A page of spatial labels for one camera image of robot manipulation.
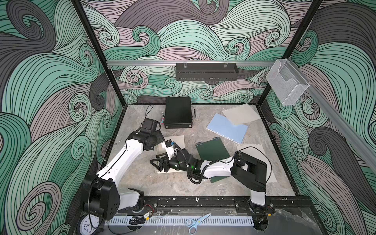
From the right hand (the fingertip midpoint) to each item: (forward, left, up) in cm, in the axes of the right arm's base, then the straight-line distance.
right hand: (150, 163), depth 72 cm
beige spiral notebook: (+24, -13, -18) cm, 32 cm away
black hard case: (+49, -12, -17) cm, 53 cm away
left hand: (+16, -2, -2) cm, 16 cm away
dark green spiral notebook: (+16, -36, -17) cm, 43 cm away
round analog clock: (-24, +28, -12) cm, 38 cm away
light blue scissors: (-24, -21, -15) cm, 35 cm away
